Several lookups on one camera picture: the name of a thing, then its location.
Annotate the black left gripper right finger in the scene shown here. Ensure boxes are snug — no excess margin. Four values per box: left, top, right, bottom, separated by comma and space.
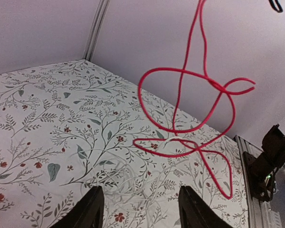
178, 186, 232, 228

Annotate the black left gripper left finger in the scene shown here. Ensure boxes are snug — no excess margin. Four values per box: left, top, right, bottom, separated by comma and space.
51, 186, 105, 228

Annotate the white thin cable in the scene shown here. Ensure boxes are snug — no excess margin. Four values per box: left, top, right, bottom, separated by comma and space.
68, 135, 181, 214

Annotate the red thin cable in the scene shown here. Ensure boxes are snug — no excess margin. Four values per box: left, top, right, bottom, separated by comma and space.
132, 0, 256, 200

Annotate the floral patterned table mat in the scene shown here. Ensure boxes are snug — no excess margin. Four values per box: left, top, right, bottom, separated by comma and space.
0, 60, 249, 228

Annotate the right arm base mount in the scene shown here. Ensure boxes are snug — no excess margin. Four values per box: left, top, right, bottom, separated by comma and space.
243, 151, 276, 202

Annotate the right aluminium frame post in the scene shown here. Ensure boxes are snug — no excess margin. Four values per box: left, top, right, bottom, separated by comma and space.
84, 0, 110, 61

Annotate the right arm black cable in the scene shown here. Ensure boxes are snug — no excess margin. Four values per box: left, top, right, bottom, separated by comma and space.
268, 0, 284, 13

